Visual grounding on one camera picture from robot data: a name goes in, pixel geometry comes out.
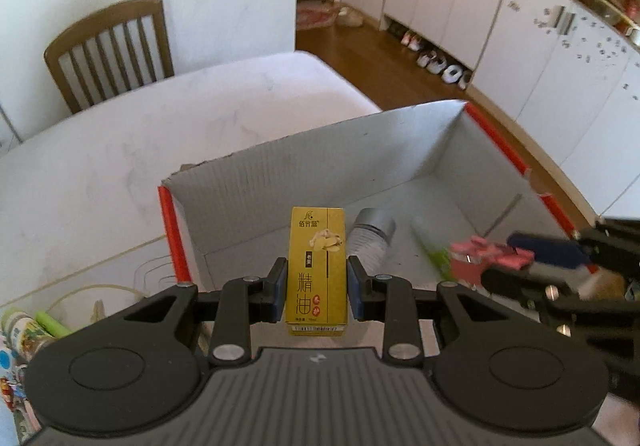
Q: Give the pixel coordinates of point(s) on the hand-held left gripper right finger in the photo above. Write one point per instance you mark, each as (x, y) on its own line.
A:
(356, 293)

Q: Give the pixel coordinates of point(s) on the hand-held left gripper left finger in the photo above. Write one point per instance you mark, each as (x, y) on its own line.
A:
(277, 293)

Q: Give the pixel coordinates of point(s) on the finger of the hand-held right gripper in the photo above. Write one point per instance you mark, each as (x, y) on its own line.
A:
(550, 251)
(520, 288)

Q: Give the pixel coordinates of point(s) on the yellow carton box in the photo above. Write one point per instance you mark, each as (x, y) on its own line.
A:
(316, 271)

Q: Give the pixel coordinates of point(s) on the pink plastic clip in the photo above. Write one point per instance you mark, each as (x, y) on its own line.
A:
(482, 256)

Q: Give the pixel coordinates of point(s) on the red cardboard box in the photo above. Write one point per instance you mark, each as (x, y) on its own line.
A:
(325, 166)

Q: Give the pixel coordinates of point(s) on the clear bottle silver cap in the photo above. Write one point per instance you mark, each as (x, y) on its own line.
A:
(371, 238)

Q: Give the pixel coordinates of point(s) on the white stickered cabinet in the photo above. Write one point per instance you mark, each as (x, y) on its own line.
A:
(550, 76)

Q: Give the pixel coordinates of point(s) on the row of shoes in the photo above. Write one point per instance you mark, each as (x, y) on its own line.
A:
(435, 61)

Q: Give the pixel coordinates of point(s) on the light green marker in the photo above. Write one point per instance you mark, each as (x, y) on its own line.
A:
(52, 324)

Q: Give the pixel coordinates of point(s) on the patterned tape rolls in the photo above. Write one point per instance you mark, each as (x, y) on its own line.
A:
(25, 333)

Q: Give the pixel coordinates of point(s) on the beige slippers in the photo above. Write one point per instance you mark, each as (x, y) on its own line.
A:
(350, 17)

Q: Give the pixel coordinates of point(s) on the patterned doormat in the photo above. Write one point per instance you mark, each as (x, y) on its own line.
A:
(315, 16)

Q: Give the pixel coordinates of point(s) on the colourful sticker sheet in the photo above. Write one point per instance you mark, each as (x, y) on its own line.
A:
(12, 391)

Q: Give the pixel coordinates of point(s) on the brown wooden chair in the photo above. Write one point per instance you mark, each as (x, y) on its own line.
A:
(107, 16)

